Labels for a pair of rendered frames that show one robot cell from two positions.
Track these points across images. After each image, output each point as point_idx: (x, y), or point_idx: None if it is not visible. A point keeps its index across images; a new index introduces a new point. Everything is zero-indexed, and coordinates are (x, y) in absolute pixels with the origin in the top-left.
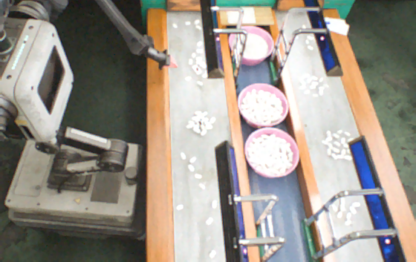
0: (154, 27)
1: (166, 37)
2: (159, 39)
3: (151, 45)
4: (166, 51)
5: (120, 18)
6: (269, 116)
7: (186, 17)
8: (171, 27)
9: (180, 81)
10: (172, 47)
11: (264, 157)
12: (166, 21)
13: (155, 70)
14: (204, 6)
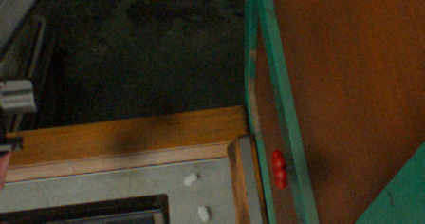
0: (175, 127)
1: (147, 160)
2: (131, 144)
3: (2, 104)
4: (0, 145)
5: None
6: None
7: (232, 210)
8: (188, 171)
9: (4, 212)
10: (116, 181)
11: None
12: (205, 156)
13: (32, 146)
14: (34, 214)
